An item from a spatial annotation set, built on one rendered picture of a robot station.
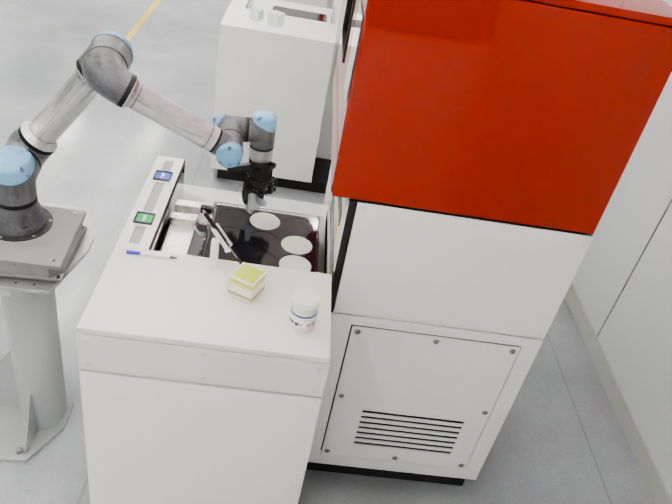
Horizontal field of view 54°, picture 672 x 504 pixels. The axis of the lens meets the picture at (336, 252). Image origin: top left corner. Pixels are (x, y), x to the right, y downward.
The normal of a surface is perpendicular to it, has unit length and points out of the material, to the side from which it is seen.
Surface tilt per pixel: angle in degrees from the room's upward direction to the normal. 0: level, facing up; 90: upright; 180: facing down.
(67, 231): 3
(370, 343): 90
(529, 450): 0
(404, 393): 90
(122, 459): 90
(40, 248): 3
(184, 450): 90
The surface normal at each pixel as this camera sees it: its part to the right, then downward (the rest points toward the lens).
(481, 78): 0.00, 0.58
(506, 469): 0.17, -0.80
